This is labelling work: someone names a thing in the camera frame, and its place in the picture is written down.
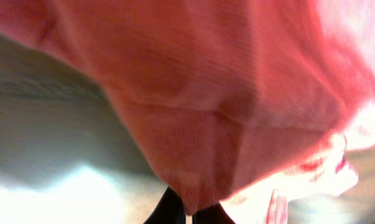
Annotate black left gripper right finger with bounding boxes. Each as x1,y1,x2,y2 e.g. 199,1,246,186
192,203,235,224

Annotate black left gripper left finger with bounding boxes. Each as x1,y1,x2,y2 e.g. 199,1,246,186
144,187,186,224

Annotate coral red t-shirt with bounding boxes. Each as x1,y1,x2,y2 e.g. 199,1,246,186
0,0,375,223

